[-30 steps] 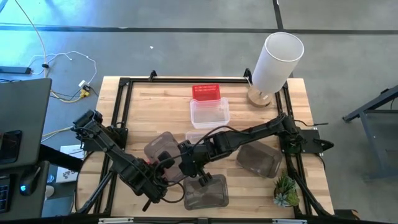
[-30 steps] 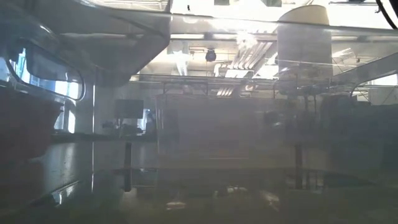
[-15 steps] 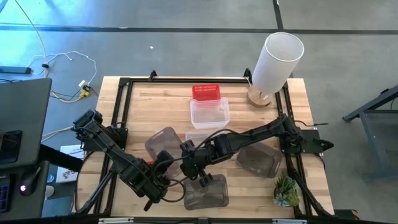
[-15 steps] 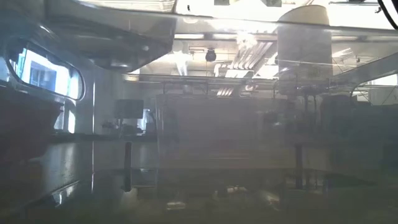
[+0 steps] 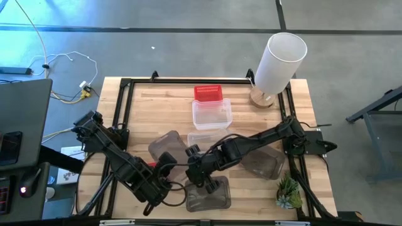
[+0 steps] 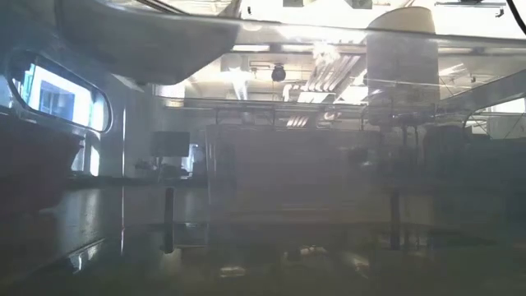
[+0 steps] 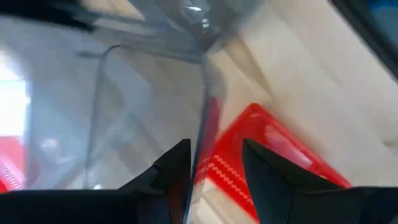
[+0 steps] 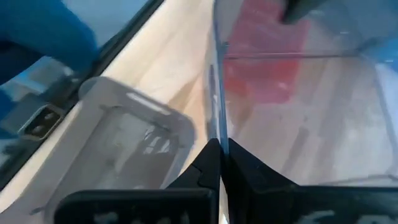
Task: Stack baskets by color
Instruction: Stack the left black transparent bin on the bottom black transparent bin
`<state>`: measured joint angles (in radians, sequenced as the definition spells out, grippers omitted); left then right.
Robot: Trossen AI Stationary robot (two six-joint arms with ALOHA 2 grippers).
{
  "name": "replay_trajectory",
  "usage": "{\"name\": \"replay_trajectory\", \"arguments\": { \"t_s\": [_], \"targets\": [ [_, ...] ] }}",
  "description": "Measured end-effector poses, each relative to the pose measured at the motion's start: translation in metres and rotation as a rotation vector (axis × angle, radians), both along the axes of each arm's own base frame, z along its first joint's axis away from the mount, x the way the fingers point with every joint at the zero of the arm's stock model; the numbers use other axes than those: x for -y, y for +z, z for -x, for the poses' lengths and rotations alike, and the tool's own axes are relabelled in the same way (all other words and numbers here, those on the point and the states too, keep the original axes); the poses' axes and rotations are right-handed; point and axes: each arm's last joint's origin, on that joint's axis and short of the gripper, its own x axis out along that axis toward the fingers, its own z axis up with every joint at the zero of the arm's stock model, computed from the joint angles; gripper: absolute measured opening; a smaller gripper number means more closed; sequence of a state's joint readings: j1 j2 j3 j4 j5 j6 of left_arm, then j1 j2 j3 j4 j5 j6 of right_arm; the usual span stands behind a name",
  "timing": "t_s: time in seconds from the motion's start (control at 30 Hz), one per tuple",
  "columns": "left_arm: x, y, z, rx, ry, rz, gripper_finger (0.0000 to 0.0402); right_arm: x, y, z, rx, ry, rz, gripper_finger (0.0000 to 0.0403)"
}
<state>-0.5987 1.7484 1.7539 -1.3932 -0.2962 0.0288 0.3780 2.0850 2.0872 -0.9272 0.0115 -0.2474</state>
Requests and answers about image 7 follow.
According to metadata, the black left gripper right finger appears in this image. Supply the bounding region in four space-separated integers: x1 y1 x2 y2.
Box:
242 138 352 224

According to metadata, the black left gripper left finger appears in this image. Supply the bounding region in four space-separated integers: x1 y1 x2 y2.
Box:
118 138 192 224

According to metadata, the red plastic basket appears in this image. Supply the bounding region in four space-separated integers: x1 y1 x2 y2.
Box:
191 96 353 223
0 135 41 194

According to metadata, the clear plastic basket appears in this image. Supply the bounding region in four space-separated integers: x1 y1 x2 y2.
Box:
26 15 103 190
77 43 226 224

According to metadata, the grey translucent plastic basket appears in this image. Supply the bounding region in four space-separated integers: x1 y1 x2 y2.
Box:
93 0 268 65

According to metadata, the black metal table frame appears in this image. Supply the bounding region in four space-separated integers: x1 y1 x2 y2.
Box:
329 0 398 80

